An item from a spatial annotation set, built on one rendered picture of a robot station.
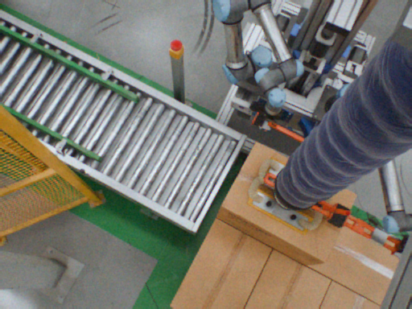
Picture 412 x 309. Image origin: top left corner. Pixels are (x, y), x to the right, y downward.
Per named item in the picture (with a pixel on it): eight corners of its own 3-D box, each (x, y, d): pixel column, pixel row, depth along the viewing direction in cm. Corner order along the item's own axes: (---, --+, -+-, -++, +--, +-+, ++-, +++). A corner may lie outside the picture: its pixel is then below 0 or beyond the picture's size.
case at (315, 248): (216, 216, 283) (220, 205, 245) (247, 159, 293) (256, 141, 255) (306, 265, 278) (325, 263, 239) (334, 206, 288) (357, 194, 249)
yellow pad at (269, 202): (245, 203, 246) (247, 202, 241) (254, 187, 248) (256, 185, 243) (304, 236, 243) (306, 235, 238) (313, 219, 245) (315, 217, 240)
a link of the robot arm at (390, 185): (370, 120, 209) (392, 232, 196) (395, 118, 209) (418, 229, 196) (361, 129, 220) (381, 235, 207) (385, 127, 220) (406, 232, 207)
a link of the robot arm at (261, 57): (273, 70, 259) (278, 59, 246) (252, 80, 257) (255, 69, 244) (263, 52, 262) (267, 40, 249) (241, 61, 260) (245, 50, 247)
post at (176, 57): (174, 109, 372) (168, 50, 275) (178, 102, 374) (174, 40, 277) (182, 113, 371) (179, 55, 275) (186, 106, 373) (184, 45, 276)
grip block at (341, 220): (324, 220, 235) (328, 219, 229) (332, 203, 237) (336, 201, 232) (339, 228, 234) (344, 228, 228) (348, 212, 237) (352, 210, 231)
